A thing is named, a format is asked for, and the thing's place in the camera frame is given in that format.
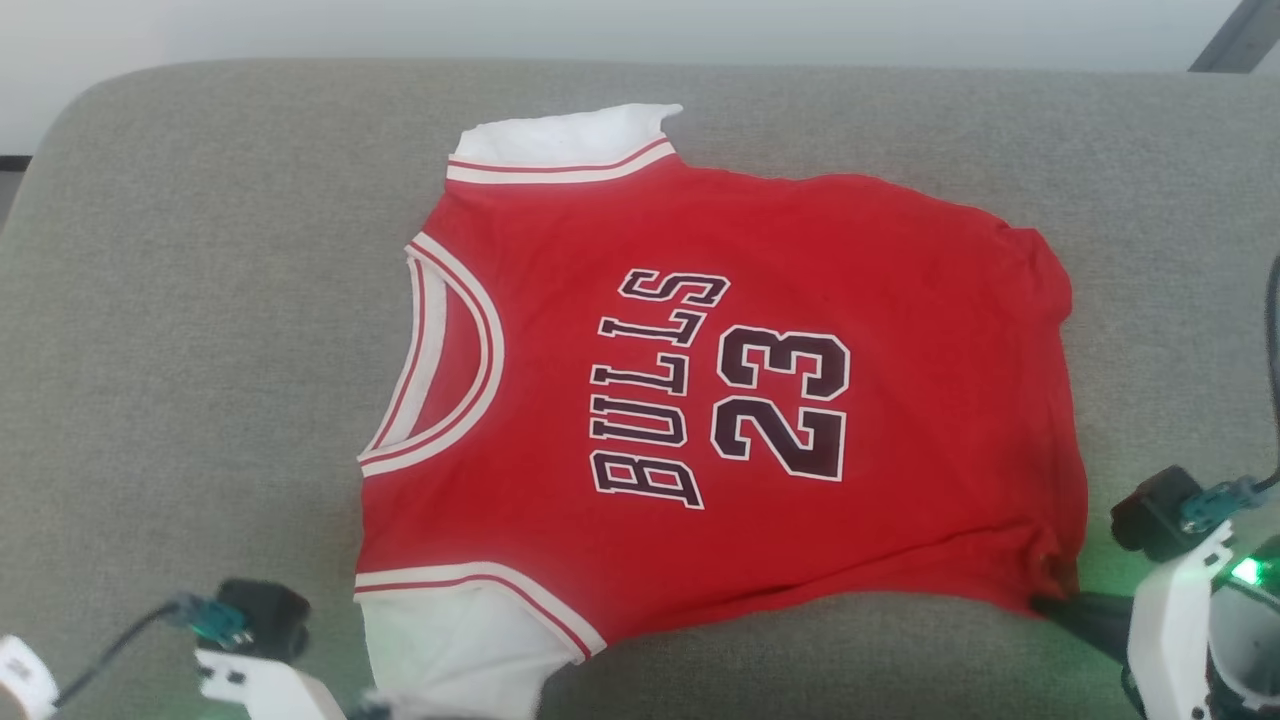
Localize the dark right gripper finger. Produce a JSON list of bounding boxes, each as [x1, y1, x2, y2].
[[1030, 592, 1136, 629], [1060, 612, 1136, 666]]

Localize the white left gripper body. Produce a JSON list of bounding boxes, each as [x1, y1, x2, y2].
[[195, 648, 346, 720]]

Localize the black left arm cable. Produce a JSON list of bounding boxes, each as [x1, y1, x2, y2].
[[50, 593, 251, 711]]

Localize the red Bulls 23 jersey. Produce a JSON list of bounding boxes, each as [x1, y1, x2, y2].
[[355, 103, 1089, 720]]

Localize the grey fabric sofa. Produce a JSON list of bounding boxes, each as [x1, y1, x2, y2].
[[0, 58, 1280, 720]]

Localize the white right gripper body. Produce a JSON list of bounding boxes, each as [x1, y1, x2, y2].
[[1128, 520, 1280, 720]]

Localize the grey metal bar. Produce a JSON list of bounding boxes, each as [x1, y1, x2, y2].
[[1190, 0, 1280, 73]]

